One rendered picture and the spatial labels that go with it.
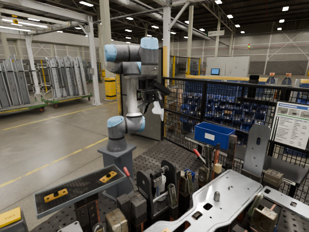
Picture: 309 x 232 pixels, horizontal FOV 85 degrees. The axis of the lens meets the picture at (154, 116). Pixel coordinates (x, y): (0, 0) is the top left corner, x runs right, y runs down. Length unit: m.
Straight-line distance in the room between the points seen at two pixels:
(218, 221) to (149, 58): 0.79
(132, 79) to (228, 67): 6.69
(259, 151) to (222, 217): 0.50
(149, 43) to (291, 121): 1.09
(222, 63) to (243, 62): 0.76
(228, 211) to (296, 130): 0.75
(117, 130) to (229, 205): 0.79
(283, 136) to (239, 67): 6.28
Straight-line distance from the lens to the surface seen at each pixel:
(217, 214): 0.98
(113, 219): 0.83
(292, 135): 1.48
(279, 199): 1.21
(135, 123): 1.20
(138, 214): 0.90
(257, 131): 1.23
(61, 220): 1.46
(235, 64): 7.66
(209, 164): 1.16
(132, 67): 1.20
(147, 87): 0.75
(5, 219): 0.88
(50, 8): 7.22
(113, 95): 8.74
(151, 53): 0.74
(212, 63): 7.84
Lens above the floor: 1.69
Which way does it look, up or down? 17 degrees down
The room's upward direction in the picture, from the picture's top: straight up
